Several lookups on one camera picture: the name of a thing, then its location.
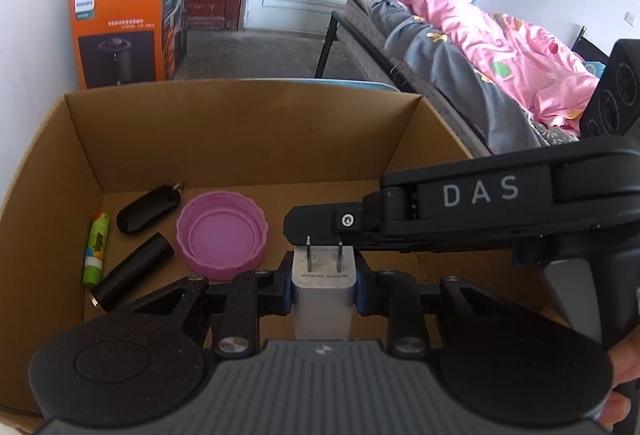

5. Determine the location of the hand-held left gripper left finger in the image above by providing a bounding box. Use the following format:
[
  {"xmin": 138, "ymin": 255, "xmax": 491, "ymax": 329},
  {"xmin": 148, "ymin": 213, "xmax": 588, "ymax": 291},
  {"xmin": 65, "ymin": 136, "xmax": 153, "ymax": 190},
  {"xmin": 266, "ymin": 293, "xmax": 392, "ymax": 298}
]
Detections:
[{"xmin": 80, "ymin": 251, "xmax": 293, "ymax": 358}]

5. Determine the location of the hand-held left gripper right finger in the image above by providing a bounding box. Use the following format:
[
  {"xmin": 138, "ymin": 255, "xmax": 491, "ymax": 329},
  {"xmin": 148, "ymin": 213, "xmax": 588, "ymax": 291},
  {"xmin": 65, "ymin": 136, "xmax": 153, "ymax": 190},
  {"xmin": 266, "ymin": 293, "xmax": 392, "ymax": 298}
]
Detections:
[{"xmin": 354, "ymin": 255, "xmax": 571, "ymax": 358}]

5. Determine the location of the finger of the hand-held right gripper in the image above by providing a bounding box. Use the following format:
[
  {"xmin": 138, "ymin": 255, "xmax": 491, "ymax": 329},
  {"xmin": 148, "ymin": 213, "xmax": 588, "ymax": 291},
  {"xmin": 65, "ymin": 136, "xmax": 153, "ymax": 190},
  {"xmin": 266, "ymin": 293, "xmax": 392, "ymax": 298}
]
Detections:
[{"xmin": 283, "ymin": 199, "xmax": 368, "ymax": 247}]

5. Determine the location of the white charger plug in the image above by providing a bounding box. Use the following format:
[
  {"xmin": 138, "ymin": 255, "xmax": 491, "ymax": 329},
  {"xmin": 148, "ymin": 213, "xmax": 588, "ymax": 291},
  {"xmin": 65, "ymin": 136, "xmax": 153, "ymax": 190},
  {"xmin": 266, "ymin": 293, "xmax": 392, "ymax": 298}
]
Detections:
[{"xmin": 290, "ymin": 236, "xmax": 358, "ymax": 341}]

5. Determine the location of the purple plastic lid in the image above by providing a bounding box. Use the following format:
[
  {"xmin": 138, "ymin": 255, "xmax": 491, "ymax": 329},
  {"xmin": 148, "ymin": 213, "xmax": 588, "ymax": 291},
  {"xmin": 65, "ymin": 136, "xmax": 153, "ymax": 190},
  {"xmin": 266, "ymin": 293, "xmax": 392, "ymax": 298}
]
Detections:
[{"xmin": 176, "ymin": 191, "xmax": 269, "ymax": 282}]

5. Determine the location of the brown cardboard box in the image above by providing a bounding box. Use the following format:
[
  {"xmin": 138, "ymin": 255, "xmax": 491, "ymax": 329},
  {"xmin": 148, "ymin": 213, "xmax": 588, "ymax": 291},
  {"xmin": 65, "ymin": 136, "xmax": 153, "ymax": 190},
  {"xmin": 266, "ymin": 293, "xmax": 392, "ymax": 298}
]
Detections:
[{"xmin": 0, "ymin": 78, "xmax": 571, "ymax": 433}]

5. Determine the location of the black cylinder tube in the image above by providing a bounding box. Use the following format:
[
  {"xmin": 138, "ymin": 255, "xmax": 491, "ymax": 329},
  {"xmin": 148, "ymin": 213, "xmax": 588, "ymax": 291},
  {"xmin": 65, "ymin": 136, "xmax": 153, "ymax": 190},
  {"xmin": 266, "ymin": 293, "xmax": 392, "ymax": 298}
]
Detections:
[{"xmin": 90, "ymin": 231, "xmax": 175, "ymax": 307}]

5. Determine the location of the black oval case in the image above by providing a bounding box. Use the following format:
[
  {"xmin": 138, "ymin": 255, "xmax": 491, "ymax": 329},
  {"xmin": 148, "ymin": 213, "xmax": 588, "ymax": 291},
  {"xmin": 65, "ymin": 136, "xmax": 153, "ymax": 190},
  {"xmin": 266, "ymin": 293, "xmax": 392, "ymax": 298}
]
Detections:
[{"xmin": 116, "ymin": 182, "xmax": 186, "ymax": 233}]

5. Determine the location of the green printed tube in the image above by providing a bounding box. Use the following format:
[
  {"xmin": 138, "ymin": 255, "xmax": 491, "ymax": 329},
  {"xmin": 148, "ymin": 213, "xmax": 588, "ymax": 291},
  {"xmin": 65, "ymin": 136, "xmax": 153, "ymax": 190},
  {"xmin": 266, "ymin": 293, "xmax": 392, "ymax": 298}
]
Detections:
[{"xmin": 82, "ymin": 211, "xmax": 112, "ymax": 287}]

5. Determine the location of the person's right hand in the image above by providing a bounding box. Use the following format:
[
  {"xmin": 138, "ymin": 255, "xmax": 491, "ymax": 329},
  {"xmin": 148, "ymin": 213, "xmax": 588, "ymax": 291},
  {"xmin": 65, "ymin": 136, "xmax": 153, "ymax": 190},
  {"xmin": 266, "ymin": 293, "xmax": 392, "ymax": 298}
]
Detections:
[{"xmin": 600, "ymin": 330, "xmax": 640, "ymax": 433}]

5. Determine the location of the black headboard bar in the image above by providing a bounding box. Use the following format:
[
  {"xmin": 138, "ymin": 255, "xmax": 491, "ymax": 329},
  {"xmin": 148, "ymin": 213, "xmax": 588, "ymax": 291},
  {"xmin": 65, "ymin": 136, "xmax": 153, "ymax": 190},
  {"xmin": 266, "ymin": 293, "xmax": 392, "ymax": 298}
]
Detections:
[{"xmin": 571, "ymin": 25, "xmax": 613, "ymax": 66}]

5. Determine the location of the pink printed blanket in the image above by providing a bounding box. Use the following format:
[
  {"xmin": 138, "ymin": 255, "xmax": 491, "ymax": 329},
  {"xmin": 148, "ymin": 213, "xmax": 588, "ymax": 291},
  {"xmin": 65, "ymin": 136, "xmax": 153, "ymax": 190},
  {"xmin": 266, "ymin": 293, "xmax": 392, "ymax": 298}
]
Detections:
[{"xmin": 390, "ymin": 0, "xmax": 608, "ymax": 131}]

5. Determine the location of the grey blanket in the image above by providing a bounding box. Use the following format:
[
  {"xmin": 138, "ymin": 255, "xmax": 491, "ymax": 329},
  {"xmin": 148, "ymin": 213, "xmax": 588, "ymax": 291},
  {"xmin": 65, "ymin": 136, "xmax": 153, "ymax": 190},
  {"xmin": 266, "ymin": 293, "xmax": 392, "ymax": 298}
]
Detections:
[{"xmin": 369, "ymin": 0, "xmax": 581, "ymax": 153}]

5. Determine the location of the orange appliance box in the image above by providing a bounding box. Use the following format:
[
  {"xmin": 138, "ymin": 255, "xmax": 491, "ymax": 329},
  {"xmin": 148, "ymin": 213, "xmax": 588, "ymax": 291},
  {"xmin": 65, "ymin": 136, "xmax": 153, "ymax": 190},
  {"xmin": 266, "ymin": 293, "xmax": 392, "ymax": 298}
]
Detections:
[{"xmin": 68, "ymin": 0, "xmax": 202, "ymax": 90}]

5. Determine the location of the black metal bed frame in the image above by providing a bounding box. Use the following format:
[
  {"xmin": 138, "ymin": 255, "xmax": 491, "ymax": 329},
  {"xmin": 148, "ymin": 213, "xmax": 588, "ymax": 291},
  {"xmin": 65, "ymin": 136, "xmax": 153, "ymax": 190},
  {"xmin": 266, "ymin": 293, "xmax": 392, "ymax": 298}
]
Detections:
[{"xmin": 314, "ymin": 10, "xmax": 401, "ymax": 91}]

